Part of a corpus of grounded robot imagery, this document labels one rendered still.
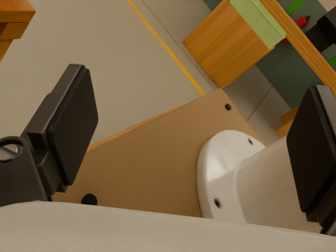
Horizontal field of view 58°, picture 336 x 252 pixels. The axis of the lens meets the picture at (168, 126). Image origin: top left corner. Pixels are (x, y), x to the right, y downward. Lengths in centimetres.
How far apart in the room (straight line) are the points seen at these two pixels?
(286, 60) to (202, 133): 501
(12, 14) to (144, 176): 34
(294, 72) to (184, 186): 509
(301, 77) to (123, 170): 514
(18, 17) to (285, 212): 42
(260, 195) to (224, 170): 4
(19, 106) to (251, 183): 131
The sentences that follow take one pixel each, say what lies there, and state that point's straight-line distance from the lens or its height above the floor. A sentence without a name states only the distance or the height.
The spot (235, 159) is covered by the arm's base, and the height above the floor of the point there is 94.
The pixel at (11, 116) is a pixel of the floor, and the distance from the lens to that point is 143.
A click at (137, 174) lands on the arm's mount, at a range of 20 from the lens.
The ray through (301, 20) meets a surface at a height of 93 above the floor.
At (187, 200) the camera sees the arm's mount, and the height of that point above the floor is 93.
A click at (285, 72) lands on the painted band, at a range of 530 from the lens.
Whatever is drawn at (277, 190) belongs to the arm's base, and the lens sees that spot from 24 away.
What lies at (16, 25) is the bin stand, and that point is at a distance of 51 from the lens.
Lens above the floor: 106
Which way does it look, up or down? 31 degrees down
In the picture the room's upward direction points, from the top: 50 degrees clockwise
